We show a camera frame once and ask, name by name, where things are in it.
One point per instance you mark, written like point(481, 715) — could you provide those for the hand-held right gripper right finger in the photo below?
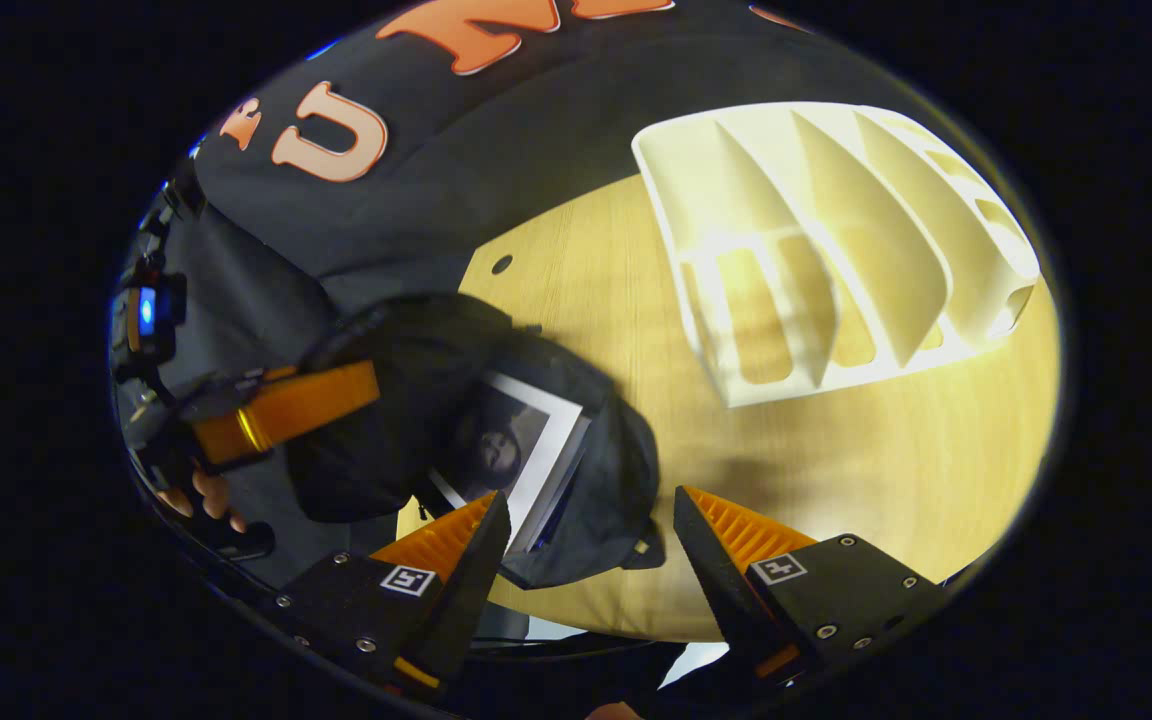
point(721, 585)

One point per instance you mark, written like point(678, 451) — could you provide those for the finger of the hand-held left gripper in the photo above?
point(316, 400)

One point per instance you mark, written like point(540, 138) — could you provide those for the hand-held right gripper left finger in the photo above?
point(466, 590)

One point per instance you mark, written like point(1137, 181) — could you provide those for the black schoolbag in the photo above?
point(406, 350)

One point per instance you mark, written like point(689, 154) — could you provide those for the grey portrait cover book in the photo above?
point(536, 430)

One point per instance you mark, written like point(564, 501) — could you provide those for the cream plastic bookshelf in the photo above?
point(766, 200)

